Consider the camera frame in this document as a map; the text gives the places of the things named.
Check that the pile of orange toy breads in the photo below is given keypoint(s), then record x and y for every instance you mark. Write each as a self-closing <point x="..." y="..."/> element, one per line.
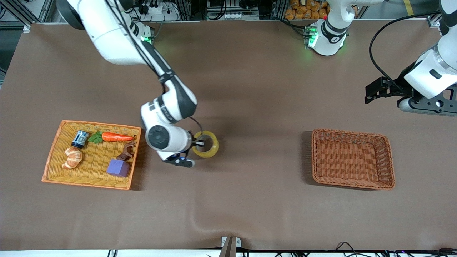
<point x="303" y="10"/>

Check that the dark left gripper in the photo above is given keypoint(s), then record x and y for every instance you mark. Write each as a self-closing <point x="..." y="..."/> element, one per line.
<point x="402" y="85"/>

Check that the brown wicker basket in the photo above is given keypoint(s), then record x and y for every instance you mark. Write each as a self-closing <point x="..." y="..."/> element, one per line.
<point x="353" y="160"/>

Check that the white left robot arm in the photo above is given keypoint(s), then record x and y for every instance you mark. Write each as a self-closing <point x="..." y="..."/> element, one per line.
<point x="332" y="32"/>

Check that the toy croissant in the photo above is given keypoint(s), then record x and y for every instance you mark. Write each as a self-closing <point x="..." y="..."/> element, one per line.
<point x="73" y="157"/>

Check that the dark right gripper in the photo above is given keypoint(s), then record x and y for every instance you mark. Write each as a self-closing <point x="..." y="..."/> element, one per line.
<point x="195" y="142"/>

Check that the white power strip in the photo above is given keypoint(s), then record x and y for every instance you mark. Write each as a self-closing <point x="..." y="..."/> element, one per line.
<point x="157" y="9"/>
<point x="232" y="16"/>

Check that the orange toy carrot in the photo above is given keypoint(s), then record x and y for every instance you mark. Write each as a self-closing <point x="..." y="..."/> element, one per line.
<point x="116" y="137"/>

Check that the purple foam block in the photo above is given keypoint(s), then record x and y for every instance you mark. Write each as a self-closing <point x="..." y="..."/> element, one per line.
<point x="117" y="167"/>

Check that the yellow tape roll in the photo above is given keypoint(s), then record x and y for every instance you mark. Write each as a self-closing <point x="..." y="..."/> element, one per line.
<point x="210" y="153"/>

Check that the aluminium frame rail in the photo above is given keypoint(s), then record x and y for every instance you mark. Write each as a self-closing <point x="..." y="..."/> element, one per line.
<point x="43" y="10"/>

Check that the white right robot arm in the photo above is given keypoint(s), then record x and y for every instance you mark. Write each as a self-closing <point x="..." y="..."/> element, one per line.
<point x="107" y="35"/>

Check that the yellow wicker basket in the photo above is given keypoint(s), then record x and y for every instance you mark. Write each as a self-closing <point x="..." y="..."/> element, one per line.
<point x="93" y="167"/>

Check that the brown toy animal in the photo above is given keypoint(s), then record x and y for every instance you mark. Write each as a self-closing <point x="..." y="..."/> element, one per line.
<point x="126" y="151"/>

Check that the brown table cloth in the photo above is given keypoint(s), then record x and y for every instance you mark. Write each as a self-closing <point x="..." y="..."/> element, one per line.
<point x="250" y="89"/>

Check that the metal table bracket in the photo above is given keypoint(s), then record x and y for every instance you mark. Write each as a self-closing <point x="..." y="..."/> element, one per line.
<point x="230" y="248"/>

